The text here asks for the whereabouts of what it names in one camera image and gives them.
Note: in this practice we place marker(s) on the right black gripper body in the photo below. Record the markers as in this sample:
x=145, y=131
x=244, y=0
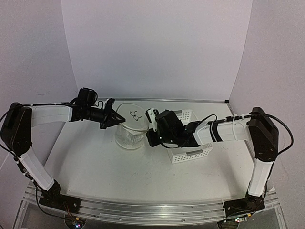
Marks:
x=168, y=137

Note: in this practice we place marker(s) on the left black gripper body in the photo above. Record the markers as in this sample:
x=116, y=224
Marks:
x=101, y=116

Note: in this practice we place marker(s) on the white mesh laundry bag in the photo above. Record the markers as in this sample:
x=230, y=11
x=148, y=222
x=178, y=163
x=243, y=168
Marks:
x=131, y=133

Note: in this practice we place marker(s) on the white perforated plastic basket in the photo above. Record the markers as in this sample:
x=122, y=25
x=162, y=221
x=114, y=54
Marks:
x=183, y=154

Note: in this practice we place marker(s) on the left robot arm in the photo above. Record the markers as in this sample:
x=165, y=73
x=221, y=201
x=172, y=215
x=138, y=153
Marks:
x=17, y=130

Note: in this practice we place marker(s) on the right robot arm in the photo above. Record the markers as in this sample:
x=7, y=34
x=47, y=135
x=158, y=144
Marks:
x=256, y=128

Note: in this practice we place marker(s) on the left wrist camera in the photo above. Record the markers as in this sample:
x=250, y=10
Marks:
x=109, y=103

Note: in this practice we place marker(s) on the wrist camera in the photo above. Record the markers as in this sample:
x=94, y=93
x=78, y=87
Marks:
x=109, y=103
x=151, y=116

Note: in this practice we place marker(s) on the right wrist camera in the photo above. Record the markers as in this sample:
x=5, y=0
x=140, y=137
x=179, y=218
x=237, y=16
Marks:
x=151, y=116

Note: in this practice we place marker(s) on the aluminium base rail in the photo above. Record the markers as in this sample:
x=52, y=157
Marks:
x=153, y=214

